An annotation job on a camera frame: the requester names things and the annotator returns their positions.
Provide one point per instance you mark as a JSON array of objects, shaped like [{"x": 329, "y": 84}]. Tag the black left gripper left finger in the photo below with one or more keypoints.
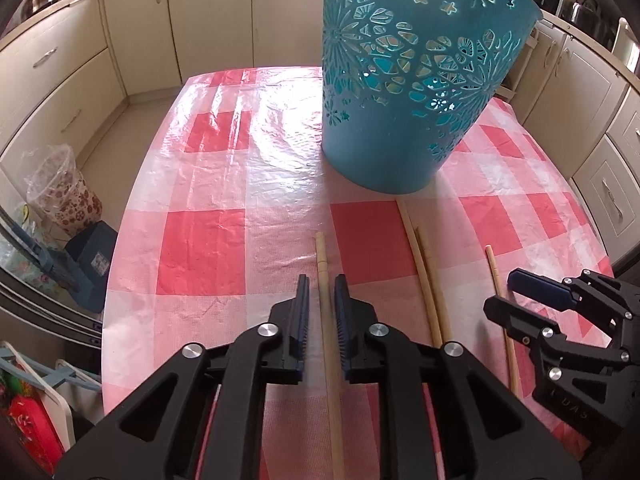
[{"x": 200, "y": 414}]

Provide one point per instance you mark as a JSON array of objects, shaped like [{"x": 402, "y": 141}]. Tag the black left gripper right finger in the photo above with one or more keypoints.
[{"x": 442, "y": 413}]

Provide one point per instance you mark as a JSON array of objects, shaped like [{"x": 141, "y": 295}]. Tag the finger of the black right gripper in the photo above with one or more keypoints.
[
  {"x": 593, "y": 295},
  {"x": 530, "y": 324}
]

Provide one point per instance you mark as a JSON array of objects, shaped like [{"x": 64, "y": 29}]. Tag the cream kitchen cabinets right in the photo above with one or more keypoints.
[{"x": 581, "y": 105}]

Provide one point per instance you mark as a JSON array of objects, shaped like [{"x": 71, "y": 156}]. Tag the cream kitchen cabinets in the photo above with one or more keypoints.
[
  {"x": 66, "y": 69},
  {"x": 581, "y": 105}
]

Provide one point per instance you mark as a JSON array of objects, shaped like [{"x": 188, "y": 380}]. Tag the cream kitchen cabinets left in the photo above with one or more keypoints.
[{"x": 66, "y": 69}]

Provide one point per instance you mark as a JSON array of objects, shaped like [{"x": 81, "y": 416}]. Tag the short wooden chopstick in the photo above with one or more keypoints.
[{"x": 433, "y": 277}]

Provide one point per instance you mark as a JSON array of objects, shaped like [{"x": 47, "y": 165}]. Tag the long wooden chopstick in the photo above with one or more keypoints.
[{"x": 425, "y": 286}]

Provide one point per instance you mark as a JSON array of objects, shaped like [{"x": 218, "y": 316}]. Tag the red floral bag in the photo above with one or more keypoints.
[{"x": 33, "y": 427}]

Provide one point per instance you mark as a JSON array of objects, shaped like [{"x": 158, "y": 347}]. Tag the red white checkered tablecloth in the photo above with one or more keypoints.
[{"x": 221, "y": 220}]

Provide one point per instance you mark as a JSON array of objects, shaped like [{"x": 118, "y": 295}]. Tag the floral plastic container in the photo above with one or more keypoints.
[{"x": 58, "y": 189}]

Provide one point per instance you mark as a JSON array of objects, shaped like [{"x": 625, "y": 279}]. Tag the teal perforated plastic basket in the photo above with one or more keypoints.
[{"x": 404, "y": 80}]

